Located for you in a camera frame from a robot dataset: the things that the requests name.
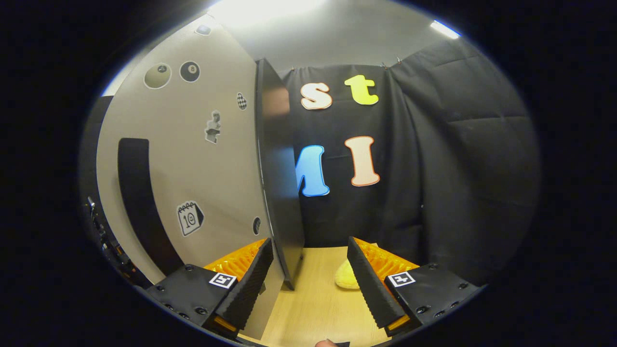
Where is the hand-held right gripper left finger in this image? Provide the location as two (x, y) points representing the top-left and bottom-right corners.
(145, 238), (274, 338)

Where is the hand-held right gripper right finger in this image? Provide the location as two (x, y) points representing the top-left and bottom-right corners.
(347, 236), (483, 337)

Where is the black cabinet door handle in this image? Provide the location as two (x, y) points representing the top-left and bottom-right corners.
(117, 138), (185, 276)

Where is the dark grey cabinet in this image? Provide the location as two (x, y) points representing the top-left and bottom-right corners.
(255, 58), (305, 290)

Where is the grey cabinet door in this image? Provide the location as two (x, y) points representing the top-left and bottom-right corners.
(96, 13), (295, 340)

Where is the yellow round sponge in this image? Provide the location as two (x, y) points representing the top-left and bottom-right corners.
(335, 259), (360, 290)

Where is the black backdrop cloth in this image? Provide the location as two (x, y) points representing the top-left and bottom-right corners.
(280, 39), (540, 285)

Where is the narrow ceiling light strip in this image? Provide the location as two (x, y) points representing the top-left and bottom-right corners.
(430, 20), (461, 40)

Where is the large ceiling light panel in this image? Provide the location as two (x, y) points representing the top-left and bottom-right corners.
(207, 0), (328, 27)

